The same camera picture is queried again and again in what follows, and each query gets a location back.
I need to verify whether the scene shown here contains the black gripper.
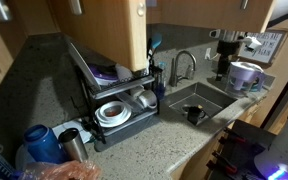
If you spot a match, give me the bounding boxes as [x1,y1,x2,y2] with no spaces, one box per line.
[216,39,241,82]

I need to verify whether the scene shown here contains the stainless steel sink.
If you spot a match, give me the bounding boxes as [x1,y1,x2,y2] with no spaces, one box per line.
[162,81,239,128]

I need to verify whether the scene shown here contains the wooden upper cupboard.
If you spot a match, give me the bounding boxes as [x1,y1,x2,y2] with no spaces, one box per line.
[146,0,279,34]

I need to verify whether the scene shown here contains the purple bowl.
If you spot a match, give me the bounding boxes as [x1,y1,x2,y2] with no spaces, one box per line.
[88,64,119,86]

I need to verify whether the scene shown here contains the wooden cupboard door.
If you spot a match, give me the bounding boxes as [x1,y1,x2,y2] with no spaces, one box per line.
[48,0,148,73]

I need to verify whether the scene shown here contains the lavender mug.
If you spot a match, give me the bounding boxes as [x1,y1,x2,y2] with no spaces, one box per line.
[225,61,266,98]

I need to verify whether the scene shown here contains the brushed steel faucet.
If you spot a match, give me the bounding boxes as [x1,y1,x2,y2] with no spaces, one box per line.
[168,49,198,88]

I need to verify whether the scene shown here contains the black mug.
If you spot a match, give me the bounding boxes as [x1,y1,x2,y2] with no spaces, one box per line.
[185,104,208,127]

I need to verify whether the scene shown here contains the framed text sign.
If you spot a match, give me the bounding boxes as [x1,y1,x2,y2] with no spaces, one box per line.
[237,29,288,66]

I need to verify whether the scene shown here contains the blue dish soap bottle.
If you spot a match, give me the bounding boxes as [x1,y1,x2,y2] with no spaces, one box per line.
[154,61,168,102]

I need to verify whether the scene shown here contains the black utensil holder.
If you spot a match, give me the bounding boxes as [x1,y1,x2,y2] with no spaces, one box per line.
[148,64,166,93]

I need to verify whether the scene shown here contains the teal spatula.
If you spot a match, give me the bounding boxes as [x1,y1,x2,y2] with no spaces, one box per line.
[148,32,163,61]

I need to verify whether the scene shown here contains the black device with red parts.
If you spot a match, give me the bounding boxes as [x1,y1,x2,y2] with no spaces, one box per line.
[205,119,278,180]

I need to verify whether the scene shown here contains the white mug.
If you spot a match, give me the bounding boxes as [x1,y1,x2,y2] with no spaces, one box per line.
[138,89,159,110]

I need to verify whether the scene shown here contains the white cup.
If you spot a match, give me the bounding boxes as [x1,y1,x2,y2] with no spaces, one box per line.
[129,84,146,100]
[114,63,134,81]

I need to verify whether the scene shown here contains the wooden base cabinet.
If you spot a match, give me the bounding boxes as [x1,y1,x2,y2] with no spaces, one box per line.
[169,96,288,180]

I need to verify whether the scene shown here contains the clear glass container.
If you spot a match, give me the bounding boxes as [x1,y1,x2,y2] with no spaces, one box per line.
[115,91,145,114]

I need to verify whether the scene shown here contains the black two-tier dish rack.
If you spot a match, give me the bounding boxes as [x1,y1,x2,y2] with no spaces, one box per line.
[74,64,161,144]

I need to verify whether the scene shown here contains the grey drain tray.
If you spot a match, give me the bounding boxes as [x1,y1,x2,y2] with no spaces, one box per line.
[93,109,162,153]

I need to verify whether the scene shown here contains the white stacked bowls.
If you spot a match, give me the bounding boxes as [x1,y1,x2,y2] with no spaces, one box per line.
[94,100,132,129]

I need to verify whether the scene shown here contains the large white plate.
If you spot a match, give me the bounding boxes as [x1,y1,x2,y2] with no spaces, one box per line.
[67,41,102,92]

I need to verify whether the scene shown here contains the white paper sheet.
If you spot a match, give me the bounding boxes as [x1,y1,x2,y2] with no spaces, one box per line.
[51,119,92,144]

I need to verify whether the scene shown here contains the stainless steel tumbler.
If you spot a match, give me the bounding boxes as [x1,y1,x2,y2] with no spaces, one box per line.
[57,128,90,163]

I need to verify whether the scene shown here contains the orange plastic bag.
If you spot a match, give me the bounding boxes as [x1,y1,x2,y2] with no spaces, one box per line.
[17,160,102,180]

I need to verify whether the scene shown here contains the blue water bottle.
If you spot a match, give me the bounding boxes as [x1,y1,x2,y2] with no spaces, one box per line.
[22,124,67,165]

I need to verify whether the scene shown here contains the white wall outlet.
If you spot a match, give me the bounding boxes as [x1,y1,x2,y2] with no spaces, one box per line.
[204,47,213,61]

